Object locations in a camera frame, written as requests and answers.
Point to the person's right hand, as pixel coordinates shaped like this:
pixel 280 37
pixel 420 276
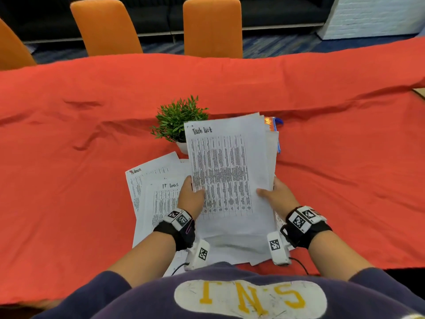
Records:
pixel 282 199

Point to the person's left hand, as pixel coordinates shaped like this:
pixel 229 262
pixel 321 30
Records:
pixel 190 199

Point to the person's left thumb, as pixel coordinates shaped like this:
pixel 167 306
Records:
pixel 198 192

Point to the person's right thumb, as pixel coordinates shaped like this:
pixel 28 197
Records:
pixel 265 193

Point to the stack of printed paper sheets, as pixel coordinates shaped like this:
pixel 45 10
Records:
pixel 229 169

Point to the person's right forearm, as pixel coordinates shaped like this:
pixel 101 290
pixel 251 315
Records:
pixel 338 257

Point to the person's left forearm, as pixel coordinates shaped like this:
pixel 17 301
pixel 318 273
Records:
pixel 146 259

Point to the printed sheet with table grid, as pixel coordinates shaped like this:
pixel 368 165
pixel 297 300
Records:
pixel 159 202

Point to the black left wristband with markers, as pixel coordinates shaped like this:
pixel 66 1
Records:
pixel 177 227

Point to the black wristband with markers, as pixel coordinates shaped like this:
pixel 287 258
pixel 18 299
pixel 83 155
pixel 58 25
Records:
pixel 307 227
pixel 177 227

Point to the black right wristband with markers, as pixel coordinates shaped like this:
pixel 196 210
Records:
pixel 307 227

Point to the printed sheet with slanted heading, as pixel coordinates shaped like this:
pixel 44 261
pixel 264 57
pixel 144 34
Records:
pixel 139 181

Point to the loose white sheets under stack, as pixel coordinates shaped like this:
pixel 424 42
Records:
pixel 239 250

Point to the orange and blue folder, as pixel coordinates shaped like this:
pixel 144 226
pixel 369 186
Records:
pixel 274 124

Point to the green plant in white pot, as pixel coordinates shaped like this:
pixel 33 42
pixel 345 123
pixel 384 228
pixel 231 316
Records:
pixel 177 119

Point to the red tablecloth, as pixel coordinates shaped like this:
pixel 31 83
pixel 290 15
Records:
pixel 83 162

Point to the navy sweater with white patch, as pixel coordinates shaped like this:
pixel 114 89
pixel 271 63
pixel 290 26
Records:
pixel 149 302

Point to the orange chair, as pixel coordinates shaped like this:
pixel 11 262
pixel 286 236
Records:
pixel 106 28
pixel 212 28
pixel 11 49

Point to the black sofa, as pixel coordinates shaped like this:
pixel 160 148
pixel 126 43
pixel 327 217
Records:
pixel 282 11

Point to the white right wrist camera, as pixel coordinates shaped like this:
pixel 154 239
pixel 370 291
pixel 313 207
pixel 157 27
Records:
pixel 278 249

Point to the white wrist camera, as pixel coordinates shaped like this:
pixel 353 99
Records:
pixel 278 249
pixel 198 254

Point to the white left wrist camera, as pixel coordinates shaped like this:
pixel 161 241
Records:
pixel 198 254

